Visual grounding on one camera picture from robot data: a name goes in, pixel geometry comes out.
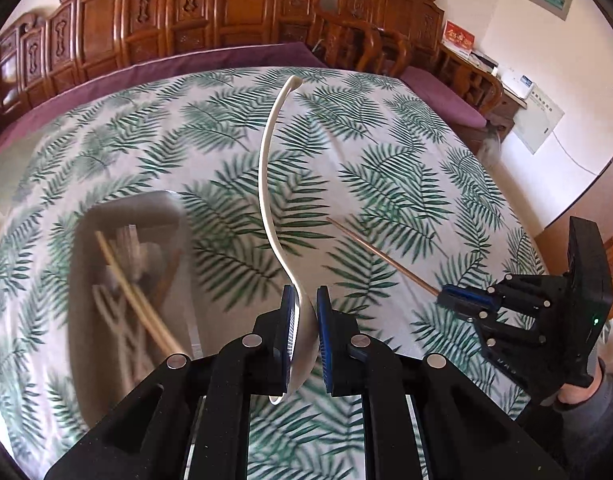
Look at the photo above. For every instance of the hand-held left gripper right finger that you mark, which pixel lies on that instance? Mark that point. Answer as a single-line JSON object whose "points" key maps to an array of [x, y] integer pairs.
{"points": [[324, 340]]}

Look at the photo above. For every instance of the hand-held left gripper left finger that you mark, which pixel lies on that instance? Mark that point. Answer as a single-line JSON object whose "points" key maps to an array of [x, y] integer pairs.
{"points": [[290, 340]]}

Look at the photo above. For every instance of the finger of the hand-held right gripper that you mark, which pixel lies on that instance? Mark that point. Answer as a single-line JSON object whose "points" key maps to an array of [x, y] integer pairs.
{"points": [[466, 296], [511, 332]]}

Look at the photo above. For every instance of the light bamboo chopstick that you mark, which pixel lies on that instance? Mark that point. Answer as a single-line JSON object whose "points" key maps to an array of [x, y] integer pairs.
{"points": [[136, 292], [151, 325]]}

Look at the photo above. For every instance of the white rectangular utensil tray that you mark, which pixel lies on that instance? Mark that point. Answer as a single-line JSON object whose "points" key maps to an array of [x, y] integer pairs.
{"points": [[96, 385]]}

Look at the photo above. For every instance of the person's right forearm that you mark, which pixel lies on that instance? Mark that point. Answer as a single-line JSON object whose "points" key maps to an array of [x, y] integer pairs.
{"points": [[606, 415]]}

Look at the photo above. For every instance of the clear plastic bag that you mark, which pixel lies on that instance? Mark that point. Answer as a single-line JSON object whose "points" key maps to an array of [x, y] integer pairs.
{"points": [[490, 145]]}

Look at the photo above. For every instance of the white electrical panel box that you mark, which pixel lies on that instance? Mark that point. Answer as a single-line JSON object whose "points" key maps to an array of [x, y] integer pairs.
{"points": [[539, 120]]}

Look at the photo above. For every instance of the short purple seat cushion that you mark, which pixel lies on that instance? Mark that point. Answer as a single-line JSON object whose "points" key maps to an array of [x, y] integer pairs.
{"points": [[446, 97]]}

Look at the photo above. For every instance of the wooden side table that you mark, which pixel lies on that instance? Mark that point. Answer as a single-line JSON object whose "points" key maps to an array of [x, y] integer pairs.
{"points": [[476, 90]]}

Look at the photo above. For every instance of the green leaf print tablecloth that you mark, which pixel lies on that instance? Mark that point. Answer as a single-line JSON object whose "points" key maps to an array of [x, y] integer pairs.
{"points": [[186, 135]]}

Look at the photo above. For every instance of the red gift box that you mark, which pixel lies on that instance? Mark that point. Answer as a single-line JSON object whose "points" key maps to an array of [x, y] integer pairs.
{"points": [[458, 37]]}

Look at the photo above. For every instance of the carved wooden armchair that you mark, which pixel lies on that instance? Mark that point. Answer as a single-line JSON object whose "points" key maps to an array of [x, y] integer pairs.
{"points": [[361, 42]]}

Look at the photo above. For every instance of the short carved wooden bench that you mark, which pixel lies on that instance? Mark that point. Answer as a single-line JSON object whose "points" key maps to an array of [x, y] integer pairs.
{"points": [[391, 5]]}

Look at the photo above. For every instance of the long purple seat cushion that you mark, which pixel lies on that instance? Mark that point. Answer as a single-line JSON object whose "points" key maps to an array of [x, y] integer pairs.
{"points": [[161, 67]]}

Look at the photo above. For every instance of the long carved wooden bench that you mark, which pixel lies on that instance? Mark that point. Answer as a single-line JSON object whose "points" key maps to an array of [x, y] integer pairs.
{"points": [[151, 15]]}

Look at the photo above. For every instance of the small white wall device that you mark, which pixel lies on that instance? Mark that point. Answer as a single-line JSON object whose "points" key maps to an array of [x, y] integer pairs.
{"points": [[517, 86]]}

